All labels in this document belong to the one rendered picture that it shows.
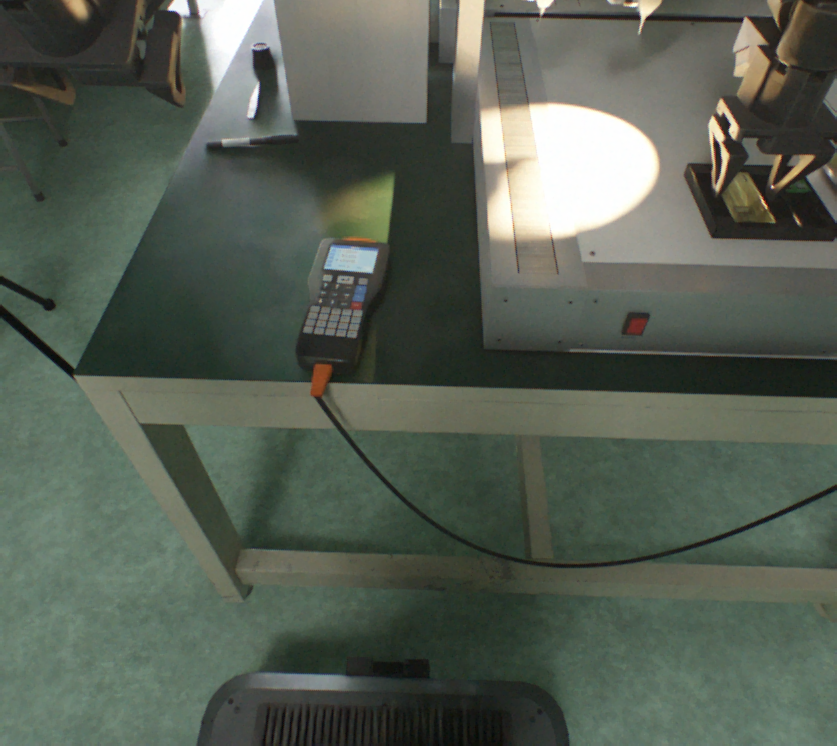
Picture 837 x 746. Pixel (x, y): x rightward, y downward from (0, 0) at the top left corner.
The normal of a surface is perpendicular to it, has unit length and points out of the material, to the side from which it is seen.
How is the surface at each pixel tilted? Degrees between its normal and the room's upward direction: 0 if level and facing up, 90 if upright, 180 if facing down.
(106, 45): 30
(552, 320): 90
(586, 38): 0
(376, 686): 45
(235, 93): 0
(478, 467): 0
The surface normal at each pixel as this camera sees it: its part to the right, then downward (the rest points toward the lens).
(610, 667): 0.01, -0.66
